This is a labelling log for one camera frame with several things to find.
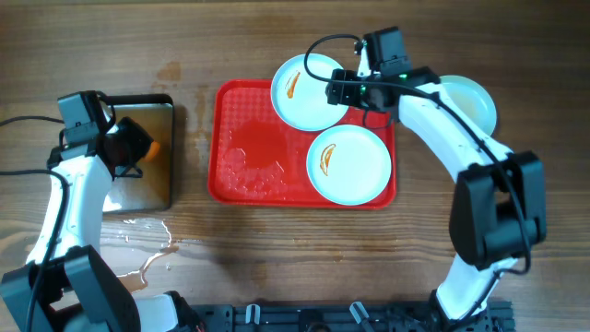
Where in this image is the green orange sponge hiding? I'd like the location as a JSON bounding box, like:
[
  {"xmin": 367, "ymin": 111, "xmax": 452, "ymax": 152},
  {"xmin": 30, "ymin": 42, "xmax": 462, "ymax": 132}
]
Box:
[{"xmin": 143, "ymin": 141, "xmax": 160, "ymax": 162}]

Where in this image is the white plate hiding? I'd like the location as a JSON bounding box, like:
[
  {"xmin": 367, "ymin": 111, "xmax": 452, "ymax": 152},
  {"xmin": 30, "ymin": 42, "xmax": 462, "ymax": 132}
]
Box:
[
  {"xmin": 441, "ymin": 75, "xmax": 497, "ymax": 136},
  {"xmin": 306, "ymin": 124, "xmax": 393, "ymax": 207},
  {"xmin": 270, "ymin": 54, "xmax": 348, "ymax": 132}
]

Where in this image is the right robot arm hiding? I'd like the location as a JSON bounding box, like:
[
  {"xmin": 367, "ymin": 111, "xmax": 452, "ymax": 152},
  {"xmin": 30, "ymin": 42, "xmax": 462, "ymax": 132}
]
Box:
[{"xmin": 326, "ymin": 67, "xmax": 547, "ymax": 328}]

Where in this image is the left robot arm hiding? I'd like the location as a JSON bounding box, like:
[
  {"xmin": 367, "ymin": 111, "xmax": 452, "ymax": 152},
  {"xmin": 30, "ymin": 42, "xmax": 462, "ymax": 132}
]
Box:
[{"xmin": 1, "ymin": 117, "xmax": 206, "ymax": 331}]

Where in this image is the red plastic tray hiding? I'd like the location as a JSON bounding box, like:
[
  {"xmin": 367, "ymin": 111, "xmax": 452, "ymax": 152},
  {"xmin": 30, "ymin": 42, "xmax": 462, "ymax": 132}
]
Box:
[{"xmin": 207, "ymin": 78, "xmax": 397, "ymax": 211}]

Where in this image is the black water basin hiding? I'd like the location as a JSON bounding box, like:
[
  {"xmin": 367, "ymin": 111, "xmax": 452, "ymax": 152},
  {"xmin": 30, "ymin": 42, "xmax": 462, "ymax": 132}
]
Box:
[{"xmin": 103, "ymin": 94, "xmax": 175, "ymax": 213}]

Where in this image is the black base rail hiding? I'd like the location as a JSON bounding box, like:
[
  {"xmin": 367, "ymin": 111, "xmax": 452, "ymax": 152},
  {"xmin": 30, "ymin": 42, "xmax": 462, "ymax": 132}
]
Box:
[{"xmin": 194, "ymin": 302, "xmax": 516, "ymax": 332}]

